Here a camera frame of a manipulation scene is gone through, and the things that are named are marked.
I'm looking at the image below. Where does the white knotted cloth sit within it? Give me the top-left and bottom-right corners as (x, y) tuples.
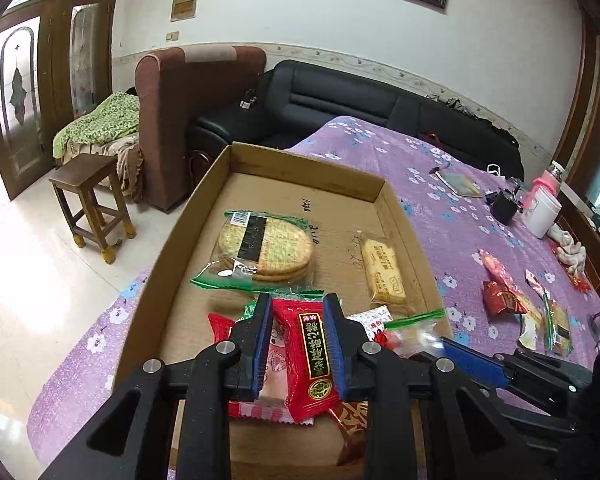
(547, 225), (588, 278)

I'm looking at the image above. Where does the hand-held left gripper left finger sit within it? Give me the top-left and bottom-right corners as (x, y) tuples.
(39, 292), (275, 480)

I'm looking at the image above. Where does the wooden glass-panel door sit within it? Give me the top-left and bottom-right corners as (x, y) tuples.
(0, 0), (126, 201)

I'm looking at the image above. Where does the wooden window frame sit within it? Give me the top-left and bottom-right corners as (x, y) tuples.
(555, 10), (600, 181)

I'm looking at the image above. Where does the pink sleeved bottle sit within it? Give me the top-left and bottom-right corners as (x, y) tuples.
(530, 161), (567, 211)

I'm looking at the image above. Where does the green floral blanket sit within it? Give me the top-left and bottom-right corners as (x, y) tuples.
(52, 92), (141, 158)

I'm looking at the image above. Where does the shallow cardboard box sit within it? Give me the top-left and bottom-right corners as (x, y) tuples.
(111, 142), (453, 480)

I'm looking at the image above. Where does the wall plaque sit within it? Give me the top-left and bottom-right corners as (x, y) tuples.
(171, 0), (198, 22)

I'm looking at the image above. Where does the white plastic jar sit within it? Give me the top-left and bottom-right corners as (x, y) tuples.
(522, 190), (563, 240)

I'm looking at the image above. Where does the black cup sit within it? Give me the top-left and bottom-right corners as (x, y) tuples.
(491, 189), (523, 226)

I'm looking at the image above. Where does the thin booklet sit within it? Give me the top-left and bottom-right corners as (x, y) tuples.
(437, 172), (483, 198)

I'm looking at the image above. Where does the brown armchair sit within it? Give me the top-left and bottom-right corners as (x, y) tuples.
(134, 45), (267, 213)

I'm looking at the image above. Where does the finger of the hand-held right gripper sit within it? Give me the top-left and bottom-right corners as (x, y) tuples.
(505, 395), (588, 443)
(441, 337), (595, 402)

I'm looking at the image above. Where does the round rice cracker packet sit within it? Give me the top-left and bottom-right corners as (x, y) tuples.
(190, 210), (326, 295)

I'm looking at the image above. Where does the wooden stool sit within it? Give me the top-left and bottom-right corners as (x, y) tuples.
(49, 154), (137, 265)

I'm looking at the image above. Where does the dark red gold-lettered snack packet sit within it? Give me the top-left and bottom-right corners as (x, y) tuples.
(330, 400), (373, 466)

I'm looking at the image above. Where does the beige fringed cloth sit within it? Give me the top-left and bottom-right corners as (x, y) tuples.
(62, 132), (146, 201)

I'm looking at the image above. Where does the pink patterned snack packet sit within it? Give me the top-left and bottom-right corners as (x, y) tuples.
(480, 249), (518, 293)

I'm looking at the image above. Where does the clear cracker packet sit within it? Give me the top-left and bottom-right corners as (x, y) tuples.
(542, 292), (573, 356)

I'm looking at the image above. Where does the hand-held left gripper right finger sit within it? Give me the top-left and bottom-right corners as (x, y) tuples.
(321, 292), (557, 480)

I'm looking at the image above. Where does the black leather sofa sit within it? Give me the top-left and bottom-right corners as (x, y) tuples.
(186, 59), (525, 181)

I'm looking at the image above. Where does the white red printed snack packet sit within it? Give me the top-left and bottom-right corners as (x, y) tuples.
(347, 305), (393, 343)
(524, 269), (547, 295)

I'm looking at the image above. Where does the wooden side cabinet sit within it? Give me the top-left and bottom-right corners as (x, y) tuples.
(560, 185), (600, 286)

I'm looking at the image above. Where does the rectangular biscuit packet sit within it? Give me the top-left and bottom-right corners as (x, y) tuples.
(357, 232), (418, 311)

